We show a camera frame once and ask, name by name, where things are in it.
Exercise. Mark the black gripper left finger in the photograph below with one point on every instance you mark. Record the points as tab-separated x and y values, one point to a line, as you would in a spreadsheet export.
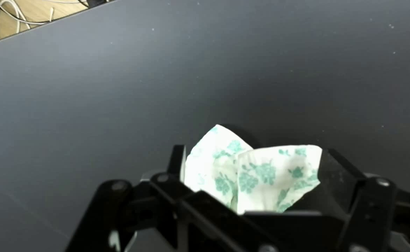
134	210

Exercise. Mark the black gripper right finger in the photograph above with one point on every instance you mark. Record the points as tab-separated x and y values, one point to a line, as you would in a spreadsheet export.
377	210

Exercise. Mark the white floral cloth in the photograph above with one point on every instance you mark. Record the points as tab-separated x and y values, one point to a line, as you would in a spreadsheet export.
260	176

